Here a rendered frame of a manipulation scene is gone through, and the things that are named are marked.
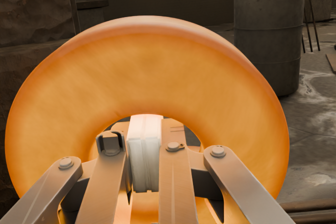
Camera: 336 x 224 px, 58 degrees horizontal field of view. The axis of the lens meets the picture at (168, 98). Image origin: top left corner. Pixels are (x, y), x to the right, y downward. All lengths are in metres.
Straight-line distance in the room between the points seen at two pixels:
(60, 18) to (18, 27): 0.06
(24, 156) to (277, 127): 0.13
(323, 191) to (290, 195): 0.16
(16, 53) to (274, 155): 0.36
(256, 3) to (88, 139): 2.50
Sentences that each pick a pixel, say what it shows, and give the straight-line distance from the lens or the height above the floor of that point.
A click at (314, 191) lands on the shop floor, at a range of 1.63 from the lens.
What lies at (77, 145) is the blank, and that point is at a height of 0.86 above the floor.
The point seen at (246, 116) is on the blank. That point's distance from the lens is 0.16.
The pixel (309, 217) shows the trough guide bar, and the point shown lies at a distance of 0.40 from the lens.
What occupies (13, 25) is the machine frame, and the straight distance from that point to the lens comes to 0.50.
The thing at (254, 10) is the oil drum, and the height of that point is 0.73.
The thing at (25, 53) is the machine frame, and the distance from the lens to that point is 0.45.
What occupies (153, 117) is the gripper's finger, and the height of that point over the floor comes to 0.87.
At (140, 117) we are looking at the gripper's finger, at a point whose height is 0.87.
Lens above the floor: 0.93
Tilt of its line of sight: 19 degrees down
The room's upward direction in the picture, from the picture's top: 5 degrees counter-clockwise
